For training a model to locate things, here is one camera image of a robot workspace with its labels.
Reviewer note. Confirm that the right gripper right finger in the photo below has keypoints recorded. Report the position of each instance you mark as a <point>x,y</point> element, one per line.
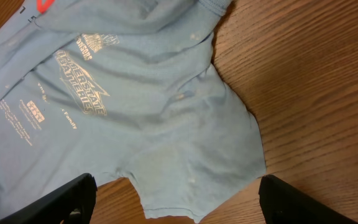
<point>281,203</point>

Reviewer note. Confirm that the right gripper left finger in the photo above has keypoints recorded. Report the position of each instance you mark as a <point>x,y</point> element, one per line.
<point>71,203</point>

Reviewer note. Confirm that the light blue t-shirt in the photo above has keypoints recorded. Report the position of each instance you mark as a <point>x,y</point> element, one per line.
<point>123,89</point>

